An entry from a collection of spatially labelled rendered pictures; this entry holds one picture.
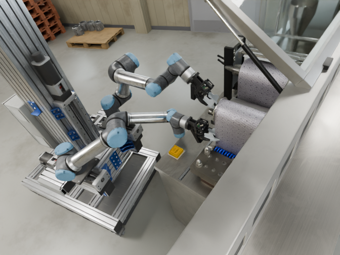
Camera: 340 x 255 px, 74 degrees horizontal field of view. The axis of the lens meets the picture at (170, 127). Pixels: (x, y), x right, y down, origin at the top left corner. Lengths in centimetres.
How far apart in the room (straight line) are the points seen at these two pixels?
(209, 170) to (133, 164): 130
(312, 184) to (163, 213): 171
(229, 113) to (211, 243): 78
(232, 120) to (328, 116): 38
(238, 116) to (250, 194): 68
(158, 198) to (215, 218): 194
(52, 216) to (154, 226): 109
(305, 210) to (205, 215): 35
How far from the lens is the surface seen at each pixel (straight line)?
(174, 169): 142
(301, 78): 69
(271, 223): 69
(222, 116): 114
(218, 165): 125
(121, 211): 217
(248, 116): 110
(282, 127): 58
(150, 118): 147
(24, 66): 157
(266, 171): 50
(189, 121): 129
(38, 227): 279
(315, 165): 81
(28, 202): 305
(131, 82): 133
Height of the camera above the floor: 207
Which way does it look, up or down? 45 degrees down
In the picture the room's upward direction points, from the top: 14 degrees counter-clockwise
